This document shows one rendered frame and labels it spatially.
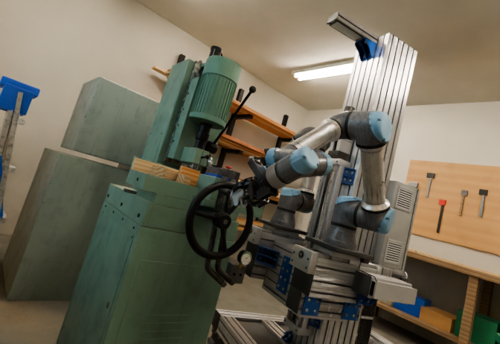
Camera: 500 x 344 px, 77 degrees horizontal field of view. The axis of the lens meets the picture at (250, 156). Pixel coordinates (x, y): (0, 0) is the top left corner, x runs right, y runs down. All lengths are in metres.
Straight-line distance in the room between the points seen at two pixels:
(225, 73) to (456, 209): 3.29
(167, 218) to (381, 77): 1.36
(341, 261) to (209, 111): 0.89
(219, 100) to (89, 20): 2.62
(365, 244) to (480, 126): 2.84
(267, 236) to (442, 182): 2.85
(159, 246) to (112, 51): 2.88
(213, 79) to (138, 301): 0.95
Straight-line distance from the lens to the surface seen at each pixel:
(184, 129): 1.54
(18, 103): 1.89
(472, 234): 4.12
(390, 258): 1.94
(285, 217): 1.88
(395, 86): 2.02
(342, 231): 1.50
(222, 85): 1.47
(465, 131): 4.43
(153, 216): 1.25
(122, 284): 1.30
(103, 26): 3.91
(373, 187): 1.38
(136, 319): 1.37
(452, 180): 4.26
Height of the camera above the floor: 0.91
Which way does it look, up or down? 8 degrees up
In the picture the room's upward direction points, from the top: 16 degrees clockwise
